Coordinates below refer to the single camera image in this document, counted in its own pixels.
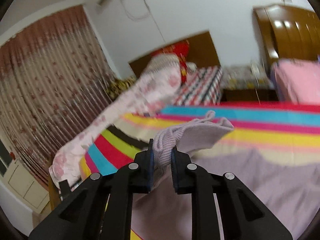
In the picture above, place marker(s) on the large wooden headboard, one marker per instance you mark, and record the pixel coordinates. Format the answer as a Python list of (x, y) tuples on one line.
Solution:
[(288, 32)]

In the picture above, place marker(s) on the floral pink quilt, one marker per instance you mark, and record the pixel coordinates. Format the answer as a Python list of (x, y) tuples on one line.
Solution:
[(154, 89)]

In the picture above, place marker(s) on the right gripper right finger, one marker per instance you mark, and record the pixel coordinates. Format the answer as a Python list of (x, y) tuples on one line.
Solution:
[(223, 207)]

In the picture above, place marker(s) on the floral pleated curtain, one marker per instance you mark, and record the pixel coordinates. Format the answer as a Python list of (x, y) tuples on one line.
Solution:
[(54, 77)]

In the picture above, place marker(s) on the plaid bed sheet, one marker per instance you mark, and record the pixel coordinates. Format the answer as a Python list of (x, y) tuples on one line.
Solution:
[(203, 88)]

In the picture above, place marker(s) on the rainbow striped blanket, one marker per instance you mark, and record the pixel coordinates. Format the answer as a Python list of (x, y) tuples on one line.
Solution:
[(273, 149)]

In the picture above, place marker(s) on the white power strip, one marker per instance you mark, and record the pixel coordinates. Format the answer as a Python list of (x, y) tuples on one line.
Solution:
[(255, 68)]

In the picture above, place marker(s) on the small dark headboard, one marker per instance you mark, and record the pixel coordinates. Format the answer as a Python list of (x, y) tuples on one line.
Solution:
[(200, 50)]

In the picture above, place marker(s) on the yellow brown patterned blanket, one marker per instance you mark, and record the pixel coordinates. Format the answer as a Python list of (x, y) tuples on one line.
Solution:
[(116, 86)]

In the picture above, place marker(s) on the red embroidered pillow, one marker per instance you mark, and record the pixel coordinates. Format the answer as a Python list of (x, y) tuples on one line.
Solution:
[(181, 50)]

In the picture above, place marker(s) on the purple sweatpants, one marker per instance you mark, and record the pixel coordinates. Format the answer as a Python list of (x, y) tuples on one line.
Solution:
[(291, 193)]

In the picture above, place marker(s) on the white door with window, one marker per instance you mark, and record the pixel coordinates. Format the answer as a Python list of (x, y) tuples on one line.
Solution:
[(21, 183)]

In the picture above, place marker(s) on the pink bed sheet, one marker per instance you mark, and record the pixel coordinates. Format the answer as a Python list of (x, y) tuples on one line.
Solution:
[(296, 81)]

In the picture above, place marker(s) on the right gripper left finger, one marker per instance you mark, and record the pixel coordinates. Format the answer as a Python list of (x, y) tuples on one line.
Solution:
[(101, 207)]

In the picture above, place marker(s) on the nightstand with floral cover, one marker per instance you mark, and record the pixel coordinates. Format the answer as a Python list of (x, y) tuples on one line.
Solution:
[(241, 77)]

